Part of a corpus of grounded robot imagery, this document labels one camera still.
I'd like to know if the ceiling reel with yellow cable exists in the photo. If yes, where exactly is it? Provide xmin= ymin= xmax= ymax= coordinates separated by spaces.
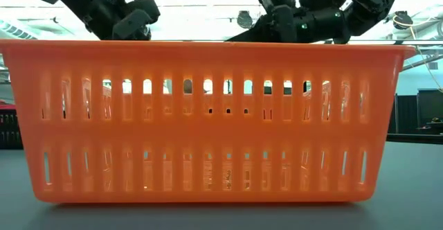
xmin=393 ymin=10 xmax=414 ymax=30

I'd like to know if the silver ventilation duct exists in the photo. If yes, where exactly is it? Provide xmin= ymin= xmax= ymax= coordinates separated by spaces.
xmin=0 ymin=18 xmax=37 ymax=40

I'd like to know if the black slotted plastic basket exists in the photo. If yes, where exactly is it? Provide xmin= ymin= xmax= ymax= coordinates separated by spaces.
xmin=0 ymin=109 xmax=24 ymax=150

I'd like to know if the orange slotted plastic basket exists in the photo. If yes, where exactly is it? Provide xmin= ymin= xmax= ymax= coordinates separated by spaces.
xmin=0 ymin=39 xmax=417 ymax=204

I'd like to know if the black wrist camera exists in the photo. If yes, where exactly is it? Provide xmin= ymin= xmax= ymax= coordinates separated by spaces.
xmin=111 ymin=8 xmax=153 ymax=41
xmin=271 ymin=4 xmax=298 ymax=44

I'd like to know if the black ceiling cable reel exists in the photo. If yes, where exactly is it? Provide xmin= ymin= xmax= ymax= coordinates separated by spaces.
xmin=237 ymin=10 xmax=253 ymax=29

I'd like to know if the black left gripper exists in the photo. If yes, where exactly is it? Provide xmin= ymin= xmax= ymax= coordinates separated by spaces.
xmin=125 ymin=0 xmax=162 ymax=41

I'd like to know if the thin yellow hanging cable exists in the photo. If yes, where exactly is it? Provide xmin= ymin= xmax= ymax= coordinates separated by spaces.
xmin=409 ymin=25 xmax=443 ymax=93

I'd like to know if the dark device with yellow top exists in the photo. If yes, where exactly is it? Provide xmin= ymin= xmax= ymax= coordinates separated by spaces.
xmin=420 ymin=117 xmax=443 ymax=134

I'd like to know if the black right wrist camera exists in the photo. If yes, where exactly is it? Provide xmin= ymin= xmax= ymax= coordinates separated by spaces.
xmin=271 ymin=4 xmax=298 ymax=44

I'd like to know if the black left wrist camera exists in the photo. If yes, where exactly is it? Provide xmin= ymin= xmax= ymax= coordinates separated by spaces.
xmin=111 ymin=8 xmax=153 ymax=41

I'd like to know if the wide dark room partition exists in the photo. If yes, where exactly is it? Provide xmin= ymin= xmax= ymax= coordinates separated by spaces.
xmin=417 ymin=88 xmax=443 ymax=134

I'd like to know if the narrow dark room partition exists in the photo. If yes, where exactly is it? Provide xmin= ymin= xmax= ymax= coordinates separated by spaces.
xmin=387 ymin=94 xmax=418 ymax=134

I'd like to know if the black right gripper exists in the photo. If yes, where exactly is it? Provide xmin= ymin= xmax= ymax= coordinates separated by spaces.
xmin=226 ymin=7 xmax=351 ymax=45

